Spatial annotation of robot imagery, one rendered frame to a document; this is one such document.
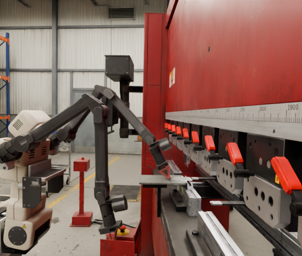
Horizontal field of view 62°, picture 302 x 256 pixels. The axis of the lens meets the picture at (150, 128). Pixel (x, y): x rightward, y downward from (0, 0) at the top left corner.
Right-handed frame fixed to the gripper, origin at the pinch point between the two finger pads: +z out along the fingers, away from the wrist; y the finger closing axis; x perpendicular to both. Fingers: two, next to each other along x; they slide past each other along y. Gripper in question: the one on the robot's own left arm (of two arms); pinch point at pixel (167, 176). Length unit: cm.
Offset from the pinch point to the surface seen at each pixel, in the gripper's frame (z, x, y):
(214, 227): 10, -8, -56
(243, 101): -31, -25, -86
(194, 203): 11.7, -5.9, -23.7
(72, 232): 47, 129, 140
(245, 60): -40, -30, -86
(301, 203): -20, -15, -114
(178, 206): 12.3, 1.8, -17.8
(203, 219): 8, -5, -49
